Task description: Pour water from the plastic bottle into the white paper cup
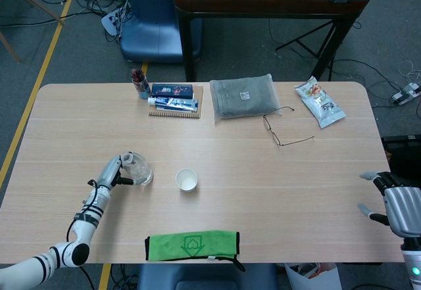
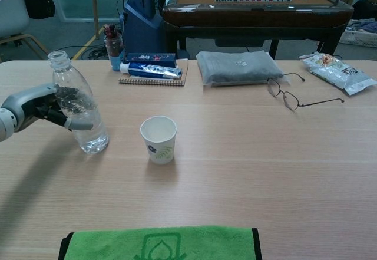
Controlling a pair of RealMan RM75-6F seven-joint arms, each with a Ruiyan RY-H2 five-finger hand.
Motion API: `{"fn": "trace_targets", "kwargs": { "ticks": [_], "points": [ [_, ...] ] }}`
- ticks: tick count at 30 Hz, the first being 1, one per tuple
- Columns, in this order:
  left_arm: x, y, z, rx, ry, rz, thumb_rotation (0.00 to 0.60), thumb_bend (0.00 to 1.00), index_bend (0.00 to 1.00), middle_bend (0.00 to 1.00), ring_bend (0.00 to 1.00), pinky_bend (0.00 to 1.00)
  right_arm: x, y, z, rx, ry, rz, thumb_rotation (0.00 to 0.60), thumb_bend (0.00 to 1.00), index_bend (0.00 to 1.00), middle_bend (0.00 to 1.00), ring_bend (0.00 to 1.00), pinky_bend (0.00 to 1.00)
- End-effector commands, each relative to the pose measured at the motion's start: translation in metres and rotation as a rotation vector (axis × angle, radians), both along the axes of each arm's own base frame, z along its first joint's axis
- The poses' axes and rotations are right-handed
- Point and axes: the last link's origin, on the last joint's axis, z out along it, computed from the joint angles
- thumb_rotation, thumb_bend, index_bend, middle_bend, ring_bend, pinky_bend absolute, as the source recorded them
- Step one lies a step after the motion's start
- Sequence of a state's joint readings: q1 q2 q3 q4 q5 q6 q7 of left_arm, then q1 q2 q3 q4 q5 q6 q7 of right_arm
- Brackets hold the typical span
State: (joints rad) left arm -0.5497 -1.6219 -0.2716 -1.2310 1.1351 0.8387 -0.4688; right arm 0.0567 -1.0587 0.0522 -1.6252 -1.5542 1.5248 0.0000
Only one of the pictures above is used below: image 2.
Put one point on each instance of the brown spiral notebook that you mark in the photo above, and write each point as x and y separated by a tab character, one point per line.
153	81

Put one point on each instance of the white snack bag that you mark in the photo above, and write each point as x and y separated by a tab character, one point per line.
338	72

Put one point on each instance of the green microfiber cloth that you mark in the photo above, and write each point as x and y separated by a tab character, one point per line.
117	243

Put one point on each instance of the blue mobile robot base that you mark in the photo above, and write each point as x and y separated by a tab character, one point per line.
141	21

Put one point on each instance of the transparent plastic bottle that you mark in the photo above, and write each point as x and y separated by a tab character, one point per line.
88	136

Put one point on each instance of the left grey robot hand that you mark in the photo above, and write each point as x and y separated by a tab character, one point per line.
29	100

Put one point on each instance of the white plastic basket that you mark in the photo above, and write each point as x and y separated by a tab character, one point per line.
357	37

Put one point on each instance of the thin-framed eyeglasses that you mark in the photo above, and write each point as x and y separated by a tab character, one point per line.
291	100

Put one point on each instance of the grey cloth in plastic bag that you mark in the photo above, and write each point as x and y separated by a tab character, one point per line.
238	68

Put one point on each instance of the blue white toothpaste tube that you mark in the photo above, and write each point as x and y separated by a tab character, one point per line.
150	70

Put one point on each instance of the dark wooden mahjong table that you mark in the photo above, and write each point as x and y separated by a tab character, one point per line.
256	15

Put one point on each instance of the white paper cup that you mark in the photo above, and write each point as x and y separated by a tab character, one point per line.
160	149

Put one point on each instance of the dark blue toothpaste box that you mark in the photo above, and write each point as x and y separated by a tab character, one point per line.
150	57

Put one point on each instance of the wooden legged chair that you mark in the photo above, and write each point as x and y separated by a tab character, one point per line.
11	15

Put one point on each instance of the pen holder with pens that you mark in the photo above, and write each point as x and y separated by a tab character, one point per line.
113	47

